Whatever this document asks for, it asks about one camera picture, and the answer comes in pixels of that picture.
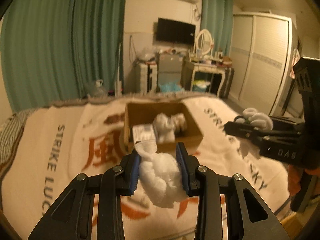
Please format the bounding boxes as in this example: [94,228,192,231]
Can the white oval vanity mirror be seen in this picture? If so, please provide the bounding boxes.
[194,29,214,56]

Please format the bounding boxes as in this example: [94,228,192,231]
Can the bin with yellow-white contents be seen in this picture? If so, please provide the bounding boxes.
[192,80,210,93]

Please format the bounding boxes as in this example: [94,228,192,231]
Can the narrow green curtain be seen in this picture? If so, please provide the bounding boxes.
[200,0,234,56]

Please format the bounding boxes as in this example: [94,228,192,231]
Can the brown cardboard box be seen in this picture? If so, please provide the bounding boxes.
[124,102,203,153]

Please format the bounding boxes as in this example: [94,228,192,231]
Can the flat packaged item with label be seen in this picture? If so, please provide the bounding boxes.
[132,124,156,143]

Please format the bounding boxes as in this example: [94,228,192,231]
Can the white socks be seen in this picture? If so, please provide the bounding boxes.
[242,108,273,131]

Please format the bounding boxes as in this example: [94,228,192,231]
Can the blue plastic bag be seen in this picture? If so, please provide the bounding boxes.
[159,81,184,93]

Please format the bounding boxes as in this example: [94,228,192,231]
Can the black wall television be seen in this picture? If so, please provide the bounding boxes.
[156,18,196,45]

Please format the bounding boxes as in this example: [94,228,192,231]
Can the white plastic-wrapped soft bundle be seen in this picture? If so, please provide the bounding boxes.
[135,140,187,209]

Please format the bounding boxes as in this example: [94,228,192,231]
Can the cream printed blanket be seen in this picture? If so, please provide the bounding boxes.
[1,96,289,239]

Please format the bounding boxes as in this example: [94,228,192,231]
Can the striped grey bedding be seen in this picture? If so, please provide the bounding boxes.
[1,108,36,164]

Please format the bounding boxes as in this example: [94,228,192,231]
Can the large green curtain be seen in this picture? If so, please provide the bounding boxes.
[1,0,125,112]

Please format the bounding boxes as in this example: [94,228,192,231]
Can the white sliding wardrobe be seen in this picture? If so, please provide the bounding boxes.
[229,12,297,115]

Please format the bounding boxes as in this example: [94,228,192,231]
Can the clear water jug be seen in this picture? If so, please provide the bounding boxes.
[85,79,108,97]

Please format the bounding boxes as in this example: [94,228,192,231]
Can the small grey refrigerator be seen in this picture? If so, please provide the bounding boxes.
[157,53,183,92]

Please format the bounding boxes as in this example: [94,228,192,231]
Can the white dressing table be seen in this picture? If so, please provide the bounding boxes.
[181,60,234,99]

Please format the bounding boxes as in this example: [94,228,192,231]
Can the white black storage cabinet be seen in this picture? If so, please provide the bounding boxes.
[135,63,157,94]

